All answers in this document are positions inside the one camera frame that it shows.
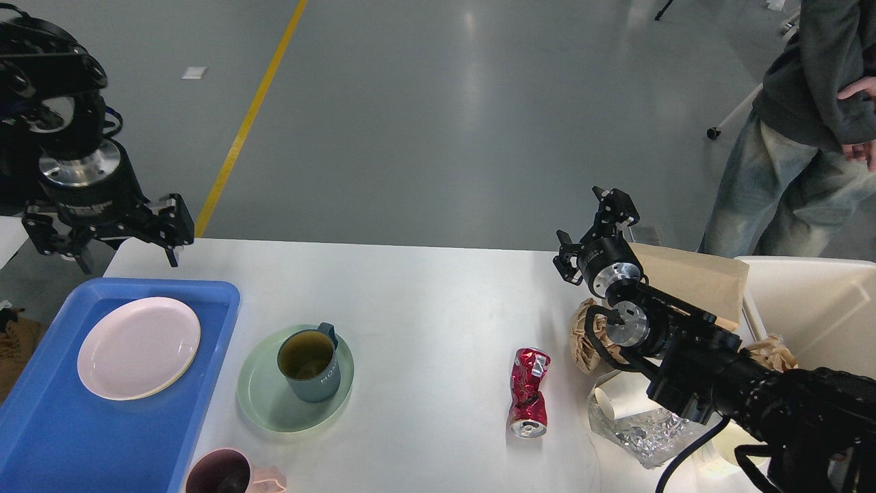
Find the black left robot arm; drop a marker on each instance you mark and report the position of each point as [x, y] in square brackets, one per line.
[59, 142]

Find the crushed red soda can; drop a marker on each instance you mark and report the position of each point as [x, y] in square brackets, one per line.
[528, 417]

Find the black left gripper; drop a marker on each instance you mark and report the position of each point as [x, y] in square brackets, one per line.
[98, 195]

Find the white paper cup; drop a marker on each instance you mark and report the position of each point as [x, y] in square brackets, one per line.
[620, 399]
[725, 443]

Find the brown paper bag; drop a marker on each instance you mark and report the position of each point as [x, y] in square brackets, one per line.
[712, 283]

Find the blue plastic tray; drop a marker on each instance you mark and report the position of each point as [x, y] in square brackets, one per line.
[56, 436]

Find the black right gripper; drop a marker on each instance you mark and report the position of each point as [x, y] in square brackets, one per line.
[608, 259]

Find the white paper cup lower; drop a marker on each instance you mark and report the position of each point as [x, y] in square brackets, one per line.
[725, 443]

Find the light green plate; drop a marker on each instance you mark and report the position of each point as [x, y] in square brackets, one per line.
[268, 400]

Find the teal mug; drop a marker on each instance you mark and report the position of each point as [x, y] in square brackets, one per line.
[309, 361]

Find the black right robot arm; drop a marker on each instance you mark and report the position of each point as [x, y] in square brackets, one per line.
[814, 429]

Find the pink plate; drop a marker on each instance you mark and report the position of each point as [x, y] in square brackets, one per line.
[139, 349]

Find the crumpled clear plastic wrap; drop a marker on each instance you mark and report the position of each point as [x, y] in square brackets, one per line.
[652, 438]

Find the pink mug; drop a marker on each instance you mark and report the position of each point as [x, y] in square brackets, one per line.
[229, 470]

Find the white office chair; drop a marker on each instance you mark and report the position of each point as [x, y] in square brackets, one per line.
[787, 31]

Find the white plastic bin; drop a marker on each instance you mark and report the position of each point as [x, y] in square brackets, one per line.
[823, 310]

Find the person in grey hoodie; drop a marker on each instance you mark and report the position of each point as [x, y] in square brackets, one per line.
[804, 160]

